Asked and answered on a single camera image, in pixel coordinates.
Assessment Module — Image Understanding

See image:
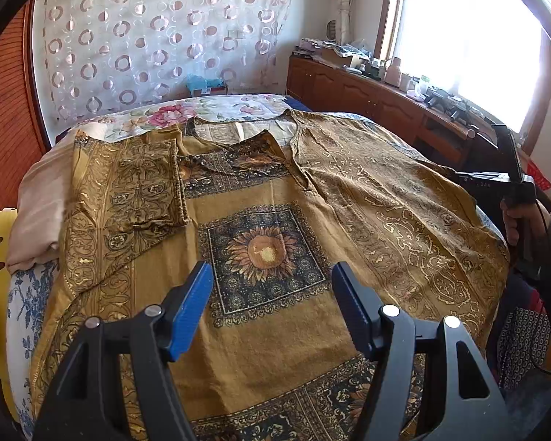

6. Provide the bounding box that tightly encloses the teal box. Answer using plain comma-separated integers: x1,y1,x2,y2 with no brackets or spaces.
185,73,229,98

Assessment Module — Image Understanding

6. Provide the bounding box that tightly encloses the dark dotted cloth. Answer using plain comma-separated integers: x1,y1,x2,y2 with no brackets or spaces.
496,308,551,390

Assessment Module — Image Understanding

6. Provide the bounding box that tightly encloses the window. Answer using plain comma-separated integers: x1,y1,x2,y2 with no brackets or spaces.
388,0,551,136

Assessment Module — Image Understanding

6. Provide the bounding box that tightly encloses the pink thermos jug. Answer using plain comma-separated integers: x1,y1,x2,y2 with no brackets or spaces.
383,57,403,89

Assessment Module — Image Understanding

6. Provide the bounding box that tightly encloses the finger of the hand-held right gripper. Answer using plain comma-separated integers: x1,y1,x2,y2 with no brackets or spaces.
454,171,516,184

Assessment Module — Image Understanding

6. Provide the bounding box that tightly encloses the brown ribbed wooden panel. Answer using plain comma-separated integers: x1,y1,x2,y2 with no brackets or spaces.
0,4,52,221

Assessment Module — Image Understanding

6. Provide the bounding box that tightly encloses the pink floral quilt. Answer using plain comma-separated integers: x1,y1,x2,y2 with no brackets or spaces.
78,93,313,144

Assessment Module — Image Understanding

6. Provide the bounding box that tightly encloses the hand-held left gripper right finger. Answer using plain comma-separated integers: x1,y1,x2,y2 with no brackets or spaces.
331,262,517,441

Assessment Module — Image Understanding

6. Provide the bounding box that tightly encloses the floral window curtain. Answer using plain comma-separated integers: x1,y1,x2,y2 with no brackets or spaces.
334,0,378,52

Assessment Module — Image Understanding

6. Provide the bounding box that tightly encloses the patterned cloth on cabinet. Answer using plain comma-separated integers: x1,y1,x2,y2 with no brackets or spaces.
298,37,369,57

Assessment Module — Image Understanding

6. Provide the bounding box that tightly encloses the mustard patterned shirt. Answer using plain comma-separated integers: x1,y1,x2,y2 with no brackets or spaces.
30,109,510,441

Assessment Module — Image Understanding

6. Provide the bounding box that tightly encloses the wooden cabinet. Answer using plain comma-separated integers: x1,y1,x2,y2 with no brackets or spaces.
287,55,501,171

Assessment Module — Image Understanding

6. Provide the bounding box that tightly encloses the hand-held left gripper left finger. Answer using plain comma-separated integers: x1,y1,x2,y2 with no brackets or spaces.
32,261,214,441

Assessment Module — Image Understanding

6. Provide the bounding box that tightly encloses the sheer circle-patterned curtain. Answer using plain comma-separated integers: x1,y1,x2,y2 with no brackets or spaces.
32,0,293,125

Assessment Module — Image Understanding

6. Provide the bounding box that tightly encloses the person's right hand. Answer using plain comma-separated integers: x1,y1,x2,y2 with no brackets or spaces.
501,197,534,247

